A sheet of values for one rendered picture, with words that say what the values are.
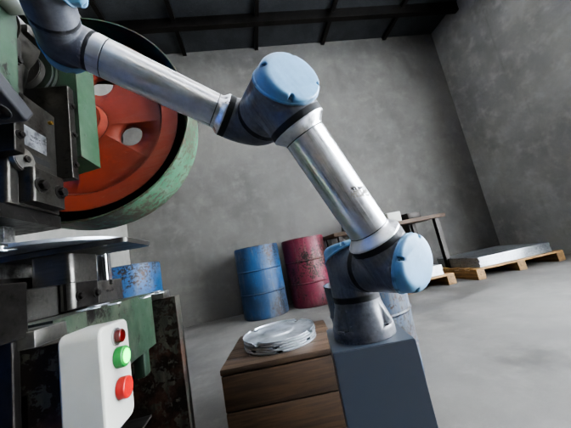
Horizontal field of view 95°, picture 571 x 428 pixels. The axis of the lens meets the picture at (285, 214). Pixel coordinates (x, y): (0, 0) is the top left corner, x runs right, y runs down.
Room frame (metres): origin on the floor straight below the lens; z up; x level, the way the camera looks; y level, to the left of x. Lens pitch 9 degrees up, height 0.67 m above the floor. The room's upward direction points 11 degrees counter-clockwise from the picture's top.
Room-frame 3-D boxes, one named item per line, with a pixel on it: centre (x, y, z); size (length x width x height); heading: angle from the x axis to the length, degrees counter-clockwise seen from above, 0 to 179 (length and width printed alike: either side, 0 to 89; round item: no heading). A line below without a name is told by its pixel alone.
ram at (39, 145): (0.58, 0.61, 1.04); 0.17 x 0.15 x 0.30; 98
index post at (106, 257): (0.76, 0.55, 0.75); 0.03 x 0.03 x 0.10; 8
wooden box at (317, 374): (1.12, 0.12, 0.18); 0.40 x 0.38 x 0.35; 91
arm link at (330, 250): (0.69, -0.14, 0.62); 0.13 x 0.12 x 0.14; 29
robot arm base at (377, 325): (0.70, -0.14, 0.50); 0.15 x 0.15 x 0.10
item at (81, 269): (0.60, 0.48, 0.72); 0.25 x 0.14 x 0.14; 98
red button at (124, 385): (0.39, 0.26, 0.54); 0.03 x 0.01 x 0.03; 8
